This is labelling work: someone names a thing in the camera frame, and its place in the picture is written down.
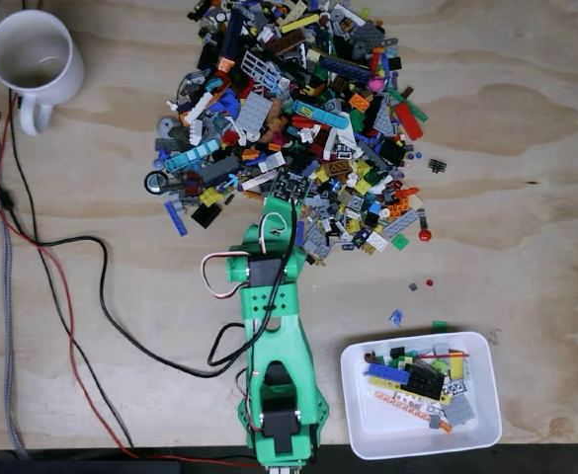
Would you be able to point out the black Lego wheel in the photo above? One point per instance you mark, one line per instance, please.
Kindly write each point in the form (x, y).
(155, 181)

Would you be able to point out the grey long Lego plate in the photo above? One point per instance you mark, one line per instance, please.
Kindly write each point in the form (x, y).
(398, 224)

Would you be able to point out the white ceramic mug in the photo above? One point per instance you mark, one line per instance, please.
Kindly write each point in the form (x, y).
(66, 84)

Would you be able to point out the yellow Lego brick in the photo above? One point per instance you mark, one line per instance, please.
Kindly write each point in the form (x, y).
(210, 196)

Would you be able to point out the yellow long Lego plate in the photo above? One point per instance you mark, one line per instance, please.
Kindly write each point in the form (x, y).
(298, 23)

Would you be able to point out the salmon Lego technic beam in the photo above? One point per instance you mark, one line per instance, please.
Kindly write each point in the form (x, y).
(402, 401)

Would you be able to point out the dark blue long Lego beam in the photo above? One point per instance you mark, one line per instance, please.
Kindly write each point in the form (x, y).
(232, 32)

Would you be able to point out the blue narrow Lego plate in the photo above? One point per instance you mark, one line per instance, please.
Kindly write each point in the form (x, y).
(176, 218)

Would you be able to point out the small orange Lego piece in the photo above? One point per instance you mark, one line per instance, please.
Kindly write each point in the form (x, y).
(444, 424)

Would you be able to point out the white Lego plate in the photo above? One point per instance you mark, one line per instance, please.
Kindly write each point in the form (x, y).
(376, 241)

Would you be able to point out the dark blue long Lego brick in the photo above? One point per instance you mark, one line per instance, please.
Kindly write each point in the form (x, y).
(345, 69)

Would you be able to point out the grey square Lego plate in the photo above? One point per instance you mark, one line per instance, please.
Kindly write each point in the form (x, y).
(254, 111)

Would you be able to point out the red round Lego piece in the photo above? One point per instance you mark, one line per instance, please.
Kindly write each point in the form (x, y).
(424, 234)

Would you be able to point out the light blue long Lego piece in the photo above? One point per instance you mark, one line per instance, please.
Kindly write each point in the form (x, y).
(192, 155)

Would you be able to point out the red long Lego plate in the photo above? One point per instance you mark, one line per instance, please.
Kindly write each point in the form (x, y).
(409, 121)

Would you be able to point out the white plastic bin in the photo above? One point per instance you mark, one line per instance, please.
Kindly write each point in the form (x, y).
(407, 439)

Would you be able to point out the yellow Lego piece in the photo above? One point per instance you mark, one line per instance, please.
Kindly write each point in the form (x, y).
(456, 366)

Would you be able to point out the lime green Lego piece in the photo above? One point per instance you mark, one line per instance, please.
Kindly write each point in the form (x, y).
(437, 365)

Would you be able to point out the thin red Lego bar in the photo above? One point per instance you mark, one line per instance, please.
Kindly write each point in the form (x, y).
(444, 354)

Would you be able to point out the black camera circuit board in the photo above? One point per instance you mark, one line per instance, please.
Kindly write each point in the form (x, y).
(292, 185)

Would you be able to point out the brown Lego plate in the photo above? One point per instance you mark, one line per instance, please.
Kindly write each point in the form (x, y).
(340, 168)

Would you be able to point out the white Lego lattice fence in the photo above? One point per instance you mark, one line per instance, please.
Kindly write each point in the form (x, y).
(259, 66)

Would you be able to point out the large black Lego plate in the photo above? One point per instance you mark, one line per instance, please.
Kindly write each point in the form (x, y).
(427, 381)

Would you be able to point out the pink Lego ball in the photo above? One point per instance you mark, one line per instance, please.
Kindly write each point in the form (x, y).
(376, 84)

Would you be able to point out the cyan long Lego piece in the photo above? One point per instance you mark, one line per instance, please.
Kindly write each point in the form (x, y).
(320, 113)

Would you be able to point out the grey round Lego dish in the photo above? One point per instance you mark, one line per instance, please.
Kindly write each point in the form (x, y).
(166, 126)

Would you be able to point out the green Lego brick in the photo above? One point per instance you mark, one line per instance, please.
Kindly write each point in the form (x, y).
(438, 325)

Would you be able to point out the orange Lego brick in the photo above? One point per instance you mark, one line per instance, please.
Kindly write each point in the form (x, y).
(360, 102)

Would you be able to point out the pale pink long Lego plate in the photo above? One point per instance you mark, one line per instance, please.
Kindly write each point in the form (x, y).
(259, 180)

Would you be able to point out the small blue Lego piece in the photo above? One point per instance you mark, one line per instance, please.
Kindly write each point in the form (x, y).
(395, 317)

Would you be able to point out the white long Lego brick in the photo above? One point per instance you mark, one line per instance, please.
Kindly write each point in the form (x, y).
(198, 108)

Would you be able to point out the large grey Lego piece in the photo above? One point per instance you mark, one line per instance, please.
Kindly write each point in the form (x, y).
(367, 34)

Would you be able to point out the dark grey Lego brick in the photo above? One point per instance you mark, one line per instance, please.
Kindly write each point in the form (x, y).
(218, 170)

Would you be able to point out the black Lego grille piece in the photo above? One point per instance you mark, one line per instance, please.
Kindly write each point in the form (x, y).
(436, 166)

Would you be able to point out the green square Lego plate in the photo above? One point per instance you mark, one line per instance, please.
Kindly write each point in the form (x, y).
(400, 241)

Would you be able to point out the grey Lego wedge plate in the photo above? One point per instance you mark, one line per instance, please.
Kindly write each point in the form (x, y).
(385, 121)

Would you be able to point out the orange pointed Lego piece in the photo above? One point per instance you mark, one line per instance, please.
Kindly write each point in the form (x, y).
(407, 191)

